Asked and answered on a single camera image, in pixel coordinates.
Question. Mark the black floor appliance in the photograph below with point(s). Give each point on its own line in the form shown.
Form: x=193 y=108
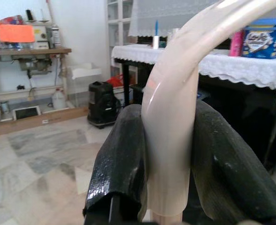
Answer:
x=102 y=100

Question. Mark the white plastic jug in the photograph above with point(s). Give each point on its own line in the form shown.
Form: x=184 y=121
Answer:
x=57 y=100

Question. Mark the white framed panel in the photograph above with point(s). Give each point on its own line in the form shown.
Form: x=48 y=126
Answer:
x=26 y=113

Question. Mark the beige plastic dustpan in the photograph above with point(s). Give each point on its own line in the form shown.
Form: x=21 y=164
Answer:
x=168 y=117

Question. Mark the white spray can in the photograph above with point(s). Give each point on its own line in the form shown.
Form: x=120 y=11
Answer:
x=56 y=35

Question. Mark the red plastic bag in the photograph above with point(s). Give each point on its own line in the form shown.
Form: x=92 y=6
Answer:
x=116 y=80

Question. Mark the white glass-door cabinet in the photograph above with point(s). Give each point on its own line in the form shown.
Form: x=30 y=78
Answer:
x=119 y=14

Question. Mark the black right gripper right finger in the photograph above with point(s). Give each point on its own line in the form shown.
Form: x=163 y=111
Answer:
x=227 y=168

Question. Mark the white lace tablecloth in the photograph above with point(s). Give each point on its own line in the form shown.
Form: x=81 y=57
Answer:
x=234 y=65

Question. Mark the long wooden plank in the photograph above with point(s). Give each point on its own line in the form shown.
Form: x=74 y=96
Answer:
x=34 y=122

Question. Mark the blue Love plastic tub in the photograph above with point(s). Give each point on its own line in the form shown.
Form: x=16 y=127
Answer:
x=257 y=39

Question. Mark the white sewing machine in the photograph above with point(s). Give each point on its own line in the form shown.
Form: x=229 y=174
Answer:
x=40 y=35

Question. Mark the black thread spool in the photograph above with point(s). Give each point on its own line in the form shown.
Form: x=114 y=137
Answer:
x=29 y=15

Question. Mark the black table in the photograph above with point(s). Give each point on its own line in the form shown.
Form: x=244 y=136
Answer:
x=234 y=105

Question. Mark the orange paper sheet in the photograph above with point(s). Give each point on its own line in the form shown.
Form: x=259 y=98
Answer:
x=16 y=32

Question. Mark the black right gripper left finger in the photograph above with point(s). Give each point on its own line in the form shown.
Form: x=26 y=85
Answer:
x=119 y=164

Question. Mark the wooden sewing machine table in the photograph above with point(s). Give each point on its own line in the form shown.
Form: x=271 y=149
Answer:
x=34 y=50

